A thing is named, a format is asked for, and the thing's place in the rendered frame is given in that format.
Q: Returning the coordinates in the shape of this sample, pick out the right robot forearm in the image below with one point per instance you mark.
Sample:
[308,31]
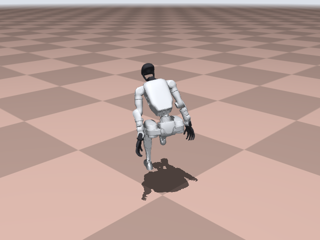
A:
[185,115]

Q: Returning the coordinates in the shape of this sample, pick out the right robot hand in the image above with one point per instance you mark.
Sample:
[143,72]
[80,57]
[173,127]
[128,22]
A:
[190,131]

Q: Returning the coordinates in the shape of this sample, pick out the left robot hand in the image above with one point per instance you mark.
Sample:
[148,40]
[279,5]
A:
[138,144]

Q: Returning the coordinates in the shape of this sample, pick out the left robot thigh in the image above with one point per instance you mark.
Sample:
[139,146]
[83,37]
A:
[151,128]

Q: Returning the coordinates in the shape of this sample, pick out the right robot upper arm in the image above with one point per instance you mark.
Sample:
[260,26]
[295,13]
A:
[175,93]

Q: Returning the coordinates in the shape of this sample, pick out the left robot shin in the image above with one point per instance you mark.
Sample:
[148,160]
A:
[147,142]

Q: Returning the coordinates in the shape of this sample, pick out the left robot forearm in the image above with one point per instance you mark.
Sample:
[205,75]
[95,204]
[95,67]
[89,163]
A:
[139,123]

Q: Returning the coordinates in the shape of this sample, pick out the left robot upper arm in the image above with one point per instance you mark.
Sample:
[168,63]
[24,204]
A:
[138,99]

